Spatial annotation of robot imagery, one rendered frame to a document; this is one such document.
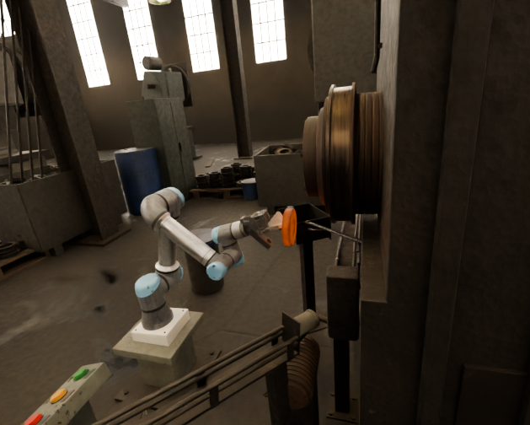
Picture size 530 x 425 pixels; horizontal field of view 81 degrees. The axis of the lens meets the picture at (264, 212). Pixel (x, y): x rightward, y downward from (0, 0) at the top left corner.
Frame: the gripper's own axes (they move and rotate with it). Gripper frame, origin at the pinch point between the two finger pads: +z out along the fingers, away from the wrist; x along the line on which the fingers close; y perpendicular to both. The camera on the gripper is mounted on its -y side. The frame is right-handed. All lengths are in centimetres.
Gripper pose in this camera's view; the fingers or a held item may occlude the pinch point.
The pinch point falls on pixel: (288, 223)
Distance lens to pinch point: 127.4
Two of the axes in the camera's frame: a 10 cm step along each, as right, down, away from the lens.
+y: -3.4, -9.1, -2.5
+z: 8.9, -2.3, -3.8
